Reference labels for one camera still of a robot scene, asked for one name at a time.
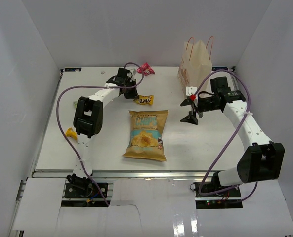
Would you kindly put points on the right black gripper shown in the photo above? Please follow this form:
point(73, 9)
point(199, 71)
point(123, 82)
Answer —
point(191, 118)

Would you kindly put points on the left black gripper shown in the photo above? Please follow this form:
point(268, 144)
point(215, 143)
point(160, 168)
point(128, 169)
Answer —
point(134, 95)

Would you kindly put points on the yellow candy packet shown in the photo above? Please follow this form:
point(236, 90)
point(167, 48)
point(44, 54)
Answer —
point(144, 100)

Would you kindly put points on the red candy packet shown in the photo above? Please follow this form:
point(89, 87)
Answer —
point(145, 69)

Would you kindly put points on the kettle chips bag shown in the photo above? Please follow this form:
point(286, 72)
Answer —
point(146, 129)

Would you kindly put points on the small yellow snack packet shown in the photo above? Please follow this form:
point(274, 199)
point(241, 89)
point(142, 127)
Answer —
point(71, 134)

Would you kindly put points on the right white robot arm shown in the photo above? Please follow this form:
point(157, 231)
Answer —
point(262, 159)

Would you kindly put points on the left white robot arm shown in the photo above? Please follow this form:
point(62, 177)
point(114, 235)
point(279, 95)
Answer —
point(88, 121)

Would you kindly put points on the beige paper bag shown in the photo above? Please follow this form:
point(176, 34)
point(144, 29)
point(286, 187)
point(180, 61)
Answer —
point(195, 63)

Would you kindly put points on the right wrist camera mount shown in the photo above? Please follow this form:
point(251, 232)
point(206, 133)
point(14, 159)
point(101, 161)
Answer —
point(190, 92)

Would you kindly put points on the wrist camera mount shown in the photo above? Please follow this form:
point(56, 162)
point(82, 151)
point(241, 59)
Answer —
point(131, 74)
point(190, 92)

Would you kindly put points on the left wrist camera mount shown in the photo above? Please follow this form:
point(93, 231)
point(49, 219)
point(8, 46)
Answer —
point(131, 74)

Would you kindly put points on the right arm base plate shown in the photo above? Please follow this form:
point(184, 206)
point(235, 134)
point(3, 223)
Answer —
point(226, 200)

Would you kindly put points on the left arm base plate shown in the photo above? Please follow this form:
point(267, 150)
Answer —
point(76, 197)

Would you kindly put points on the aluminium front rail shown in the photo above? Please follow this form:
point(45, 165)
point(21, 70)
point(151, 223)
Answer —
point(129, 174)

